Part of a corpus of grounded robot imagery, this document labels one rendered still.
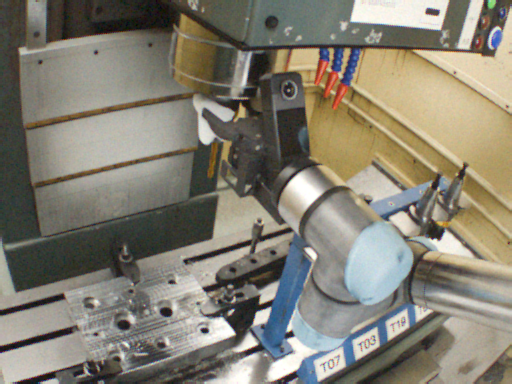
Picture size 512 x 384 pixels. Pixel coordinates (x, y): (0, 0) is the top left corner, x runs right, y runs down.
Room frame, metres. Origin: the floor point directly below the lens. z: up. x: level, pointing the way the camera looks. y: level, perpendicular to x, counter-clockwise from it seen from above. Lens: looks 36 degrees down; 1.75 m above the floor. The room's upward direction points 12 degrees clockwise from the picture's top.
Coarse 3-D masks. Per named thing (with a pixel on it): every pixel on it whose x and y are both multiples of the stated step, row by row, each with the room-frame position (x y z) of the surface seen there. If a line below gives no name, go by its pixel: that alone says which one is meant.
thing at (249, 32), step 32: (160, 0) 0.50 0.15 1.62; (192, 0) 0.43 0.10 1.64; (224, 0) 0.38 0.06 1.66; (256, 0) 0.36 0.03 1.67; (288, 0) 0.38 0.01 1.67; (320, 0) 0.40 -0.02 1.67; (352, 0) 0.43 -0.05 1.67; (224, 32) 0.38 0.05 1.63; (256, 32) 0.36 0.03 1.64; (288, 32) 0.38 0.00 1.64; (320, 32) 0.41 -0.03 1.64; (352, 32) 0.43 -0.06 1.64; (384, 32) 0.46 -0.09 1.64; (416, 32) 0.50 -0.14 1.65; (448, 32) 0.54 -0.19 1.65; (480, 32) 0.60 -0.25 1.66
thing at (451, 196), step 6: (456, 174) 0.85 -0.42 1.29; (456, 180) 0.84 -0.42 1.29; (462, 180) 0.84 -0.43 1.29; (450, 186) 0.84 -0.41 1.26; (456, 186) 0.83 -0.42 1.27; (462, 186) 0.84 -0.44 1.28; (444, 192) 0.85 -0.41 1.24; (450, 192) 0.84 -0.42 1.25; (456, 192) 0.83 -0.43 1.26; (444, 198) 0.84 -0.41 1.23; (450, 198) 0.83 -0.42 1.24; (456, 198) 0.83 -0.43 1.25; (450, 204) 0.83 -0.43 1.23; (456, 204) 0.83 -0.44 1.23
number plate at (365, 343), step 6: (372, 330) 0.67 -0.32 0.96; (360, 336) 0.65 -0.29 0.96; (366, 336) 0.66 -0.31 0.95; (372, 336) 0.66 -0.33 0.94; (378, 336) 0.67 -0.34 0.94; (354, 342) 0.63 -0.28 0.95; (360, 342) 0.64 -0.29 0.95; (366, 342) 0.65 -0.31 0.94; (372, 342) 0.65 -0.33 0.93; (378, 342) 0.66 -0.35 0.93; (354, 348) 0.62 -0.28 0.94; (360, 348) 0.63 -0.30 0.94; (366, 348) 0.64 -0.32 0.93; (372, 348) 0.64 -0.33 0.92; (354, 354) 0.62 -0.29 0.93; (360, 354) 0.62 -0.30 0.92
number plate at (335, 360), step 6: (342, 348) 0.61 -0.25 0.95; (330, 354) 0.59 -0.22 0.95; (336, 354) 0.59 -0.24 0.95; (342, 354) 0.60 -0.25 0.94; (318, 360) 0.57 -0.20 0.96; (324, 360) 0.57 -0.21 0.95; (330, 360) 0.58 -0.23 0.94; (336, 360) 0.59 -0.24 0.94; (342, 360) 0.59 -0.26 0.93; (318, 366) 0.56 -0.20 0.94; (324, 366) 0.56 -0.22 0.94; (330, 366) 0.57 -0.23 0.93; (336, 366) 0.58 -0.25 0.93; (342, 366) 0.58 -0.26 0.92; (318, 372) 0.55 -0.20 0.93; (324, 372) 0.55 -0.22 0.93; (330, 372) 0.56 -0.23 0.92; (318, 378) 0.54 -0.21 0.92
